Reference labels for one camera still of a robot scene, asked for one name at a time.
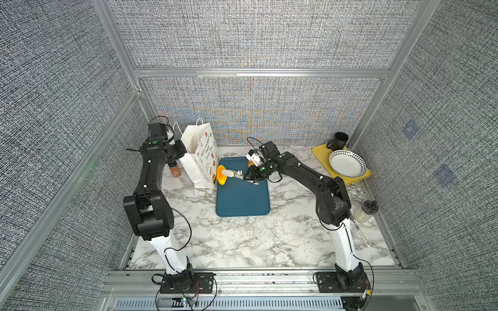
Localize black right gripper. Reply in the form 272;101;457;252
240;161;272;181

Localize white paper gift bag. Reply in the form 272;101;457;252
173;118;219;189

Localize metal tongs with silicone tips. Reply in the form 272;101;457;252
222;169;259;185

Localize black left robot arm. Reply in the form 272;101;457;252
123;121;194;281

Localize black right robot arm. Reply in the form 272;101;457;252
243;141;367;291

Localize spice jar with black lid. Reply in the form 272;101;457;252
168;161;182;178

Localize yellow cutting board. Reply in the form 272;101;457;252
312;145;372;185

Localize black mug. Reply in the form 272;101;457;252
326;132;349;151

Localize white bowl with patterned rim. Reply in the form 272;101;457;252
328;150;367;178

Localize clear jar with black lid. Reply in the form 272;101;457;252
353;200;379;223

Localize metal spoon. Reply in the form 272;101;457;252
351;220;372;248

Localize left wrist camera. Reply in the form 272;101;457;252
148;123;168;141

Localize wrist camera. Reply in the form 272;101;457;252
246;150;262;167
148;123;168;141

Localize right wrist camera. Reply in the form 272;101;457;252
246;150;262;167

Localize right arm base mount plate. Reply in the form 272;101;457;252
313;272;370;294

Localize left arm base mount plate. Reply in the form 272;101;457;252
160;273;215;294

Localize aluminium front rail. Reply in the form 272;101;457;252
97;266;437;310

